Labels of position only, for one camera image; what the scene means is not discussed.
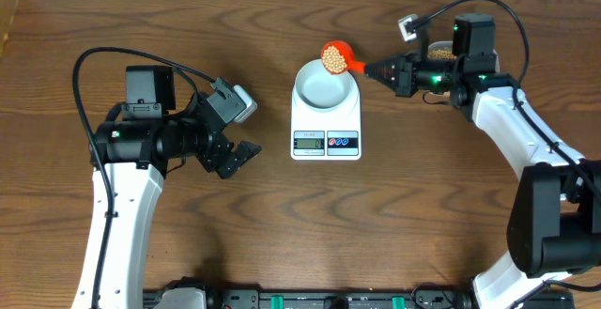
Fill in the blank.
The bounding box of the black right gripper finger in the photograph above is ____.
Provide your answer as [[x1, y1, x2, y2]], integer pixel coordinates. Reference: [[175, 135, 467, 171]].
[[364, 54, 407, 75], [368, 70, 398, 88]]

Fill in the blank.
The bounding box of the red plastic measuring scoop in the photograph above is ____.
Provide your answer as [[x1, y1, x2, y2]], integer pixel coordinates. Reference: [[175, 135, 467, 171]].
[[320, 40, 366, 75]]

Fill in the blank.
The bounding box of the grey round bowl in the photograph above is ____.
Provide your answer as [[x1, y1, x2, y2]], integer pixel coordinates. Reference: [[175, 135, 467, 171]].
[[293, 59, 358, 110]]

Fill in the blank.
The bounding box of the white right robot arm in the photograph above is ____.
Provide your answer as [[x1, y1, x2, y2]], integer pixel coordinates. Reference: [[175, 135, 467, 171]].
[[362, 13, 600, 308]]

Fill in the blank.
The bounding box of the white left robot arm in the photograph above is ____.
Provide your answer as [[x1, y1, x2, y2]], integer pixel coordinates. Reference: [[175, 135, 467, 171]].
[[72, 66, 261, 308]]

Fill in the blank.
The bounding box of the white digital kitchen scale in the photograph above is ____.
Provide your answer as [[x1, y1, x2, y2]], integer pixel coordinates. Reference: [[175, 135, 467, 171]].
[[290, 83, 362, 161]]

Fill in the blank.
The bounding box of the clear container of soybeans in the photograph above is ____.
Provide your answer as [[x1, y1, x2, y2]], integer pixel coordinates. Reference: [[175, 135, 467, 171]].
[[428, 41, 501, 98]]

